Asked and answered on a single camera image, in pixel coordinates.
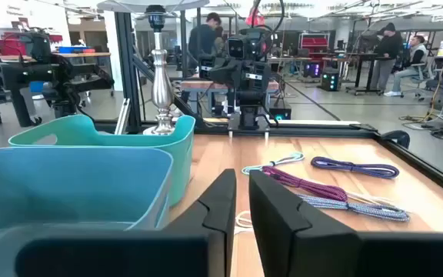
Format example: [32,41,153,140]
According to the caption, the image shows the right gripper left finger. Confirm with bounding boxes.
[15,168,238,277]

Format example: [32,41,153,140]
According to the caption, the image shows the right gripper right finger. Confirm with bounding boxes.
[248,169,443,277]

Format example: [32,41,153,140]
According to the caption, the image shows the magenta braided usb cable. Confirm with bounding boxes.
[261,165,349,203]

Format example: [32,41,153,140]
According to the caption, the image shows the blue white braided usb cable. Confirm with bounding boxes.
[296,193,411,223]

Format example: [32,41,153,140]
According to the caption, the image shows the purple braided usb cable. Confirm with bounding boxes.
[310,155,401,180]

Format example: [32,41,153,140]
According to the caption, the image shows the teal braided usb cable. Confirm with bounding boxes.
[241,152,305,176]

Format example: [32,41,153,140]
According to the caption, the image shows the wooden workbench grey legs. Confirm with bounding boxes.
[181,78,280,116]

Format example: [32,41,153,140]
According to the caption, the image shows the person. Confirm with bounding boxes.
[369,22,404,92]
[383,35,429,97]
[188,12,226,74]

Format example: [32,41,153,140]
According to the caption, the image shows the computer tower blue lights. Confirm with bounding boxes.
[269,100,292,121]

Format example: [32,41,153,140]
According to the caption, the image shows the red desk lamp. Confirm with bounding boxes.
[244,5,265,28]

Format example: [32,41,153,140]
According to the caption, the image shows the computer tower purple lights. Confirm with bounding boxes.
[304,61,321,79]

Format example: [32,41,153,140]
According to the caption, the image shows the silver lamp white shade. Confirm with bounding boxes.
[96,0,211,136]

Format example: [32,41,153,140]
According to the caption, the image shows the computer tower teal lights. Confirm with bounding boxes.
[320,68,341,92]

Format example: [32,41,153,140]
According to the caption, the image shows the light blue plastic bin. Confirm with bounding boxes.
[0,145,175,277]

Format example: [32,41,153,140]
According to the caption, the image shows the teal plastic bin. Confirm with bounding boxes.
[8,114,197,208]

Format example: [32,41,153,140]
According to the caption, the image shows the black standing desk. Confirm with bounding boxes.
[323,52,384,96]

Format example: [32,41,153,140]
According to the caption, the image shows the silver aluminium bar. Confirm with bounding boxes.
[114,98,132,135]

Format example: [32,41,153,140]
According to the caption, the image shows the black corner clamp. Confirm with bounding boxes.
[381,129,411,149]

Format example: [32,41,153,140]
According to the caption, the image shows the office chair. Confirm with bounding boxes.
[401,61,432,101]

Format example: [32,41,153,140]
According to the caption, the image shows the tangled floor cables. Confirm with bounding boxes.
[398,111,443,140]

